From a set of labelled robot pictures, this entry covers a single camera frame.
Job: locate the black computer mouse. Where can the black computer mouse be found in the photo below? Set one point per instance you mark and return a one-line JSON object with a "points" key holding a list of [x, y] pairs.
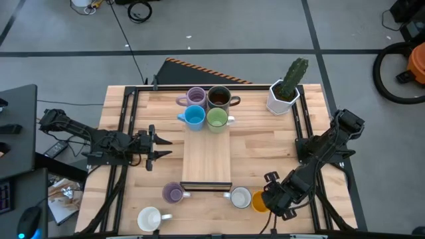
{"points": [[30, 220]]}

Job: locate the black power adapter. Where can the black power adapter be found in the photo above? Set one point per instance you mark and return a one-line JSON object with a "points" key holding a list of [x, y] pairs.
{"points": [[55, 149]]}

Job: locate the white container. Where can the white container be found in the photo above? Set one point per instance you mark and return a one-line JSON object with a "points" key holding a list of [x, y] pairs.
{"points": [[81, 2]]}

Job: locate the black remote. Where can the black remote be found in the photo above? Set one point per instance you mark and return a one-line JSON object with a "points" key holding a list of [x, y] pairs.
{"points": [[10, 129]]}

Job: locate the lilac ribbed mug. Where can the lilac ribbed mug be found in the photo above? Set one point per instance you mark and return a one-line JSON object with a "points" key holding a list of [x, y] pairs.
{"points": [[196, 96]]}

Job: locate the teal brown speckled mug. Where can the teal brown speckled mug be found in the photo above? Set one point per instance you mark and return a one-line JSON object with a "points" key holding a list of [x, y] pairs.
{"points": [[219, 98]]}

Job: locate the blue white patterned mug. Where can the blue white patterned mug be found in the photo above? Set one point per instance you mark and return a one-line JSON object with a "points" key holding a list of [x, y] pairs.
{"points": [[240, 198]]}

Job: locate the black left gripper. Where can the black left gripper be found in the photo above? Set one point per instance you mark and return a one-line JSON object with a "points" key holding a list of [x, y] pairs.
{"points": [[141, 142]]}

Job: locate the black mat with striped edge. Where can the black mat with striped edge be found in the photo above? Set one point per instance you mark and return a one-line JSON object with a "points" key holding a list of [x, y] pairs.
{"points": [[186, 74]]}

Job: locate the black aluminium table frame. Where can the black aluminium table frame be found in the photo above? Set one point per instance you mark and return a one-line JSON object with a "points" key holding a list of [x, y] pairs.
{"points": [[166, 88]]}

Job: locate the black keyboard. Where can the black keyboard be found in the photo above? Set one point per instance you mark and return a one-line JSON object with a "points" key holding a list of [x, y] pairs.
{"points": [[5, 196]]}

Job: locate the green mug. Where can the green mug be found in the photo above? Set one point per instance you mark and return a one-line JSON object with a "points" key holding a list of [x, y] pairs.
{"points": [[217, 119]]}

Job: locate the purple mug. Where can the purple mug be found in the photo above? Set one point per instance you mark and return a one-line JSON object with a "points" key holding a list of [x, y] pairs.
{"points": [[172, 193]]}

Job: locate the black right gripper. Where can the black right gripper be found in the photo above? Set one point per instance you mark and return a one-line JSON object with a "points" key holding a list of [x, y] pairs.
{"points": [[280, 196]]}

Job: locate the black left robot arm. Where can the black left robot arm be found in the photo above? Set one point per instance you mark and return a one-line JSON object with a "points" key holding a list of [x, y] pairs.
{"points": [[79, 127]]}

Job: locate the orange mug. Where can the orange mug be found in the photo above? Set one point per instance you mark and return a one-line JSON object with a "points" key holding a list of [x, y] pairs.
{"points": [[257, 202]]}

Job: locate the black low desk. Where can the black low desk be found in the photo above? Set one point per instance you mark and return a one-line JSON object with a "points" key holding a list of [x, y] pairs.
{"points": [[33, 192]]}

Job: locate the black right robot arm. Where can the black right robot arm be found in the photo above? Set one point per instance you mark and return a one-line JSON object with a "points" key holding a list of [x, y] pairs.
{"points": [[345, 124]]}

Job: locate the green cactus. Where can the green cactus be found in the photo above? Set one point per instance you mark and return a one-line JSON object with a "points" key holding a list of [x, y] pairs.
{"points": [[293, 78]]}

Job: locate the pile of papers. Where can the pile of papers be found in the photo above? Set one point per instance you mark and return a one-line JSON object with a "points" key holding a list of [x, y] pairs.
{"points": [[63, 206]]}

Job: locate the wooden shelf with black frame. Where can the wooden shelf with black frame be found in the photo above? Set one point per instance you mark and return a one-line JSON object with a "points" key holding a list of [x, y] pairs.
{"points": [[206, 156]]}

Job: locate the black equipment case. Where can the black equipment case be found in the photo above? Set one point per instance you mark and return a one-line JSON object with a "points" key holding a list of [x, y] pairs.
{"points": [[411, 13]]}

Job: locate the orange vacuum cleaner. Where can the orange vacuum cleaner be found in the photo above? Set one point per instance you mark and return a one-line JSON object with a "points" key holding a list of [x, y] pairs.
{"points": [[418, 63]]}

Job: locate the white hexagonal plant pot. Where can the white hexagonal plant pot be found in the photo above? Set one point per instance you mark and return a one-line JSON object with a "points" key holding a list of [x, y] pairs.
{"points": [[275, 106]]}

